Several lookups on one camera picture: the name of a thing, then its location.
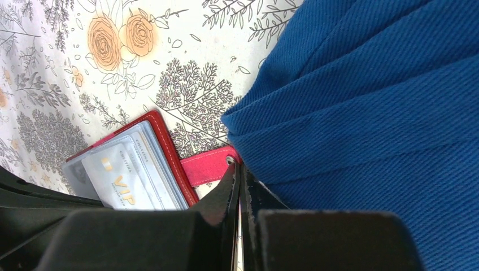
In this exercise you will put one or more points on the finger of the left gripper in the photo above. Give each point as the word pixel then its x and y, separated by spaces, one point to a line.
pixel 30 215

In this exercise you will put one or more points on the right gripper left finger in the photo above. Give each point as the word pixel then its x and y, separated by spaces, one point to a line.
pixel 212 242

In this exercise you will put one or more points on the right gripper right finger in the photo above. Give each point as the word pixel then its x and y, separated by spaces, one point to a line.
pixel 254 196

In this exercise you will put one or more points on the red leather card holder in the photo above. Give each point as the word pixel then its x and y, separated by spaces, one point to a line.
pixel 169 181

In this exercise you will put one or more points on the silver card left sleeve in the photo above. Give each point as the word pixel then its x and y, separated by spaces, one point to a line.
pixel 79 180

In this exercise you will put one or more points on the white gold VIP card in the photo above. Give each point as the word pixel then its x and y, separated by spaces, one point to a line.
pixel 115 178

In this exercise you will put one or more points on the blue folded cloth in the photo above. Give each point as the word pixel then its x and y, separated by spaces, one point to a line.
pixel 373 105

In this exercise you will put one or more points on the floral patterned table mat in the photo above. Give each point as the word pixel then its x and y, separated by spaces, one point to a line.
pixel 74 71

